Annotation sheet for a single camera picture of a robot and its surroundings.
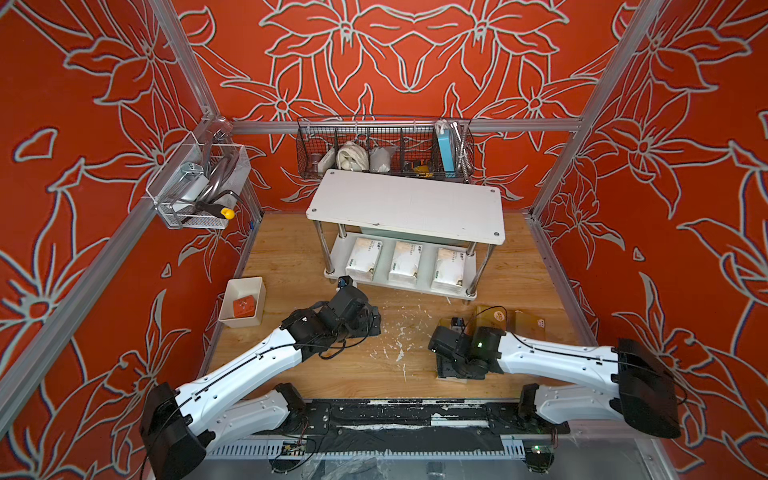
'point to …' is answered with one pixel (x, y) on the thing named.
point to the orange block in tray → (244, 307)
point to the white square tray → (237, 288)
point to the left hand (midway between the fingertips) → (368, 317)
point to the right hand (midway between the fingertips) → (442, 373)
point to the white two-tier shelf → (422, 234)
